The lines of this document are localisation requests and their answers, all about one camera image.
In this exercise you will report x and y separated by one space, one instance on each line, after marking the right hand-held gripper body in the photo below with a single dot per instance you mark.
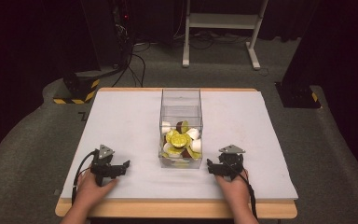
233 161

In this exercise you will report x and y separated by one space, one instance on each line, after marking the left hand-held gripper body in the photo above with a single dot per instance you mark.
103 168

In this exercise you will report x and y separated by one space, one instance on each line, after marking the person's right hand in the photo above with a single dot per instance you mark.
235 189

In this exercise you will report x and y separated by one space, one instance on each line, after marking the person's left hand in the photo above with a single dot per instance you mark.
90 191

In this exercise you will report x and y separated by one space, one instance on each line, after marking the white table mat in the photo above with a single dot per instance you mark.
130 130

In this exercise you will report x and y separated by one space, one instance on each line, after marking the pile of gold coins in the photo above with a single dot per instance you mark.
180 141

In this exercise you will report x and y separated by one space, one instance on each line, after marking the clear plastic box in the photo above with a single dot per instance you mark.
181 105

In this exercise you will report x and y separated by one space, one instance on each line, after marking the hazard-striped black stand base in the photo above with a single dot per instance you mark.
296 95
79 88

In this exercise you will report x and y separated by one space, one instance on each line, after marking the black equipment tower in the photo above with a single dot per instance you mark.
108 31

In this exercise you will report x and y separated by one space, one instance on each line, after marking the white metal stand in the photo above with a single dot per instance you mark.
220 21

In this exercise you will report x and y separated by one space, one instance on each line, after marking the dark stand column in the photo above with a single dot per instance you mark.
329 40

